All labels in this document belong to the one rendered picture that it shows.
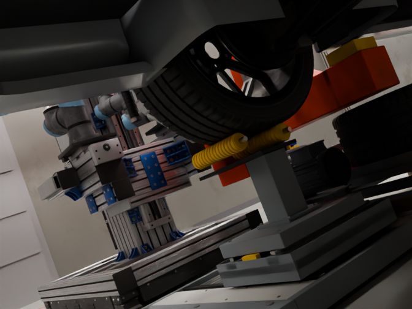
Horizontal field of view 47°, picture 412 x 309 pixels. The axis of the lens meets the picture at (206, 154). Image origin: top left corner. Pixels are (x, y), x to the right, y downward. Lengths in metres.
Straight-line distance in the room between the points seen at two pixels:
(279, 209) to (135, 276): 0.80
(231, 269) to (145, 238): 1.00
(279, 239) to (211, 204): 4.97
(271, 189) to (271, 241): 0.22
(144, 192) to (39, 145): 3.39
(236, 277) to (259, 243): 0.17
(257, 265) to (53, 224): 4.15
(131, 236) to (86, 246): 3.02
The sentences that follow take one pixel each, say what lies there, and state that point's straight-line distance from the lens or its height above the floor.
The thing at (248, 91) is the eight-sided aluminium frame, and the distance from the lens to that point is 1.84.
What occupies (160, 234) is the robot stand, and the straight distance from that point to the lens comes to 2.53.
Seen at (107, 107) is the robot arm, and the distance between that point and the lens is 2.15.
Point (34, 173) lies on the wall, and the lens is 5.49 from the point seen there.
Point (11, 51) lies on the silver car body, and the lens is 1.16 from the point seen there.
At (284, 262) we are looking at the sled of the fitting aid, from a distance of 1.36.
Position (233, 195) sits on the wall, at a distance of 6.54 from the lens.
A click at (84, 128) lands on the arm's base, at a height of 0.88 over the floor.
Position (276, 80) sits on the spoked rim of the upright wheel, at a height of 0.68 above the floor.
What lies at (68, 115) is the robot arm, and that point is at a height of 0.96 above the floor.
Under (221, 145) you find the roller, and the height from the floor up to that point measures 0.52.
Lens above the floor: 0.40
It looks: 4 degrees up
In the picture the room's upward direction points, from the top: 21 degrees counter-clockwise
